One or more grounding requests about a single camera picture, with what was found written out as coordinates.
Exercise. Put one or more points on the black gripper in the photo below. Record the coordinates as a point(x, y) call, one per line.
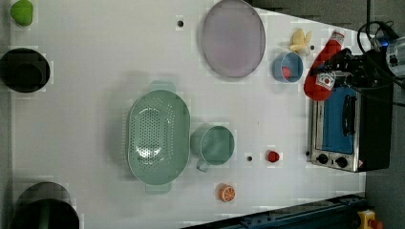
point(368, 70)

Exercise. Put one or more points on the red plush ketchup bottle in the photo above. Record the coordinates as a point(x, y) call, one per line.
point(320, 81)

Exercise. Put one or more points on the green oval strainer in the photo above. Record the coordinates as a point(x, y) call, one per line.
point(158, 137)

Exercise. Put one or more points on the peeled toy banana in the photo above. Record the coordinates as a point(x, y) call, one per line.
point(300, 42)

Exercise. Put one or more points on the blue cup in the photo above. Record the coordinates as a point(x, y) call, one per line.
point(291, 60)

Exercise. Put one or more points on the red strawberry in cup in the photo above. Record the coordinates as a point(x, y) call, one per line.
point(286, 72)

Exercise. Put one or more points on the silver black toaster oven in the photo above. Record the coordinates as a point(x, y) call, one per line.
point(351, 130)

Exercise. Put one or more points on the red toy strawberry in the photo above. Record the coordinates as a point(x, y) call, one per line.
point(272, 156)

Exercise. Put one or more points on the green mug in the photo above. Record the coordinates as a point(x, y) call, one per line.
point(213, 145)

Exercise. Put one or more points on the yellow emergency stop button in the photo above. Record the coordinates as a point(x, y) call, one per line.
point(369, 221)

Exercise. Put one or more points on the orange slice toy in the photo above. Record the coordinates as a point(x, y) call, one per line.
point(227, 193)

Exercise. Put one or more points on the green toy pepper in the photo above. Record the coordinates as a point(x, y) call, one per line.
point(22, 12)

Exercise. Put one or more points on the blue aluminium frame rail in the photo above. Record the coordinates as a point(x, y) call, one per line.
point(332, 213)

